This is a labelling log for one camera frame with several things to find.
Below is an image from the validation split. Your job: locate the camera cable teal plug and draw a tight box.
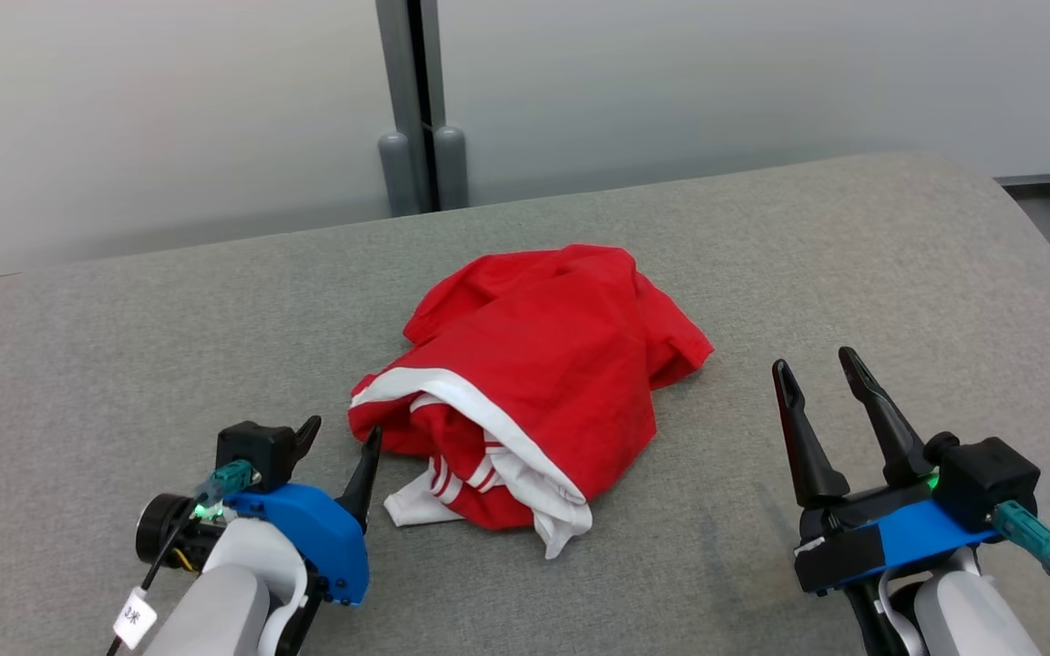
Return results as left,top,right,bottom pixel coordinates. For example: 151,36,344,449
990,501,1050,641
106,458,259,656

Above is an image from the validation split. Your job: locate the red shorts white hem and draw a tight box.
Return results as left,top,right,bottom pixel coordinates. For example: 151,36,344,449
349,243,715,504

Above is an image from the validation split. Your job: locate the red white basketball jersey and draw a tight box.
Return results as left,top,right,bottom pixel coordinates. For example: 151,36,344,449
349,392,594,559

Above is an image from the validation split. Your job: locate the right camera cable teal plug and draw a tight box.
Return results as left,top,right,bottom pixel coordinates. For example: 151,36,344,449
990,501,1050,641

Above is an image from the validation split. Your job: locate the grey cylindrical post foot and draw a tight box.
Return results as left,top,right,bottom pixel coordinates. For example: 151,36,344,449
378,132,420,218
434,126,469,211

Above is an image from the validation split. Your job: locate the left camera cable teal plug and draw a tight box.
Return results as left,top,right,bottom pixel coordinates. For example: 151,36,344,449
106,458,259,656

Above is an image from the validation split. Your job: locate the grey partition post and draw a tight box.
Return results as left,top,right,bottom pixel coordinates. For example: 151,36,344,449
375,0,446,215

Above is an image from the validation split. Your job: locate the white cable label tag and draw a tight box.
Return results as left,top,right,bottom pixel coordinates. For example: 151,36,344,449
112,588,159,650

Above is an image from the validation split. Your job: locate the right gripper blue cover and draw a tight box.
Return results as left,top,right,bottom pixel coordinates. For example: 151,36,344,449
772,346,1000,595

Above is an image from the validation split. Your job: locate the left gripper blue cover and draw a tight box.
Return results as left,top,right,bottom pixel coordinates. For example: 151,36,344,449
135,415,383,605

